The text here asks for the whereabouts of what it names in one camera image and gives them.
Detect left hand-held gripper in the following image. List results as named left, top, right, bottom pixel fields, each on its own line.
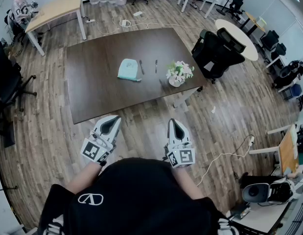
left=80, top=116, right=122, bottom=164

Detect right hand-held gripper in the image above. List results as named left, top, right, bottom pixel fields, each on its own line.
left=164, top=118, right=196, bottom=168

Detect light blue pencil pouch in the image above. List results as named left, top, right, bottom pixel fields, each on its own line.
left=117, top=58, right=142, bottom=82

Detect person's right forearm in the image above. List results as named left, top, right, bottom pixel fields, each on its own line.
left=172, top=166, right=206, bottom=200

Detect person's left forearm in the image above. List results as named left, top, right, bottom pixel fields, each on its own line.
left=65, top=161, right=104, bottom=195

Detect white table leg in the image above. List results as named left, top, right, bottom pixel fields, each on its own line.
left=173, top=86, right=200, bottom=109

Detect pink flowers in white pot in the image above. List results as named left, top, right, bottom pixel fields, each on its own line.
left=165, top=60, right=195, bottom=88

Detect person's black t-shirt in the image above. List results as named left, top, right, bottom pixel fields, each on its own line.
left=37, top=157, right=240, bottom=235

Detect white headset device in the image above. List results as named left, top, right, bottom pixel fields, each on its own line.
left=241, top=177, right=296, bottom=204

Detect round white table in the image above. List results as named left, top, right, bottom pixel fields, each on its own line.
left=214, top=18, right=259, bottom=61

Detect light wooden desk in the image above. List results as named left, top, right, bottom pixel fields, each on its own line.
left=24, top=0, right=87, bottom=56

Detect small yellow top desk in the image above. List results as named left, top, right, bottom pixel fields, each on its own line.
left=239, top=11, right=266, bottom=38

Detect white frame wooden desk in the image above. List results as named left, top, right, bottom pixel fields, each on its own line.
left=249, top=123, right=301, bottom=175

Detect long white cable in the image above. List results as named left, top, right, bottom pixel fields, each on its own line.
left=96, top=15, right=217, bottom=35

